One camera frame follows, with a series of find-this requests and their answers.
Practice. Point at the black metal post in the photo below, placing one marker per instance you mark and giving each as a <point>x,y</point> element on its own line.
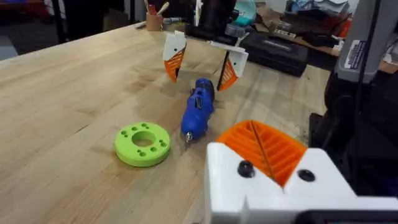
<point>59,21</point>

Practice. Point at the teal plastic object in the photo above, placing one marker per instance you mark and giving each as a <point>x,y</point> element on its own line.
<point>245,12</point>

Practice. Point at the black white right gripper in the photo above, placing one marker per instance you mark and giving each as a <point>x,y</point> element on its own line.
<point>214,15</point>

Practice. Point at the black tool case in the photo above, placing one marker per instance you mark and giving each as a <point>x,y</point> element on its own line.
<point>276,53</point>

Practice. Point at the wooden cup with tools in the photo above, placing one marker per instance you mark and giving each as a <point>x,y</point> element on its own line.
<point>154,22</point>

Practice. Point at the white orange left gripper right finger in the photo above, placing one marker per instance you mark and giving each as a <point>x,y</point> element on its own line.
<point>314,165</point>

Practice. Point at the green disc with holes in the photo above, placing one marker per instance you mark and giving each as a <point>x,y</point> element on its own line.
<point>127,149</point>

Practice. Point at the white orange left gripper left finger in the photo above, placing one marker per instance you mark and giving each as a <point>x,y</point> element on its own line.
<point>227,174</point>

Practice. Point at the heap of cardboard and clutter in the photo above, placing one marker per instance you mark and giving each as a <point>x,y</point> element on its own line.
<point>311,21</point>

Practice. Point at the blue electric screwdriver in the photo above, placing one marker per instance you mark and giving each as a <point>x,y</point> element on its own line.
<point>197,112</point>

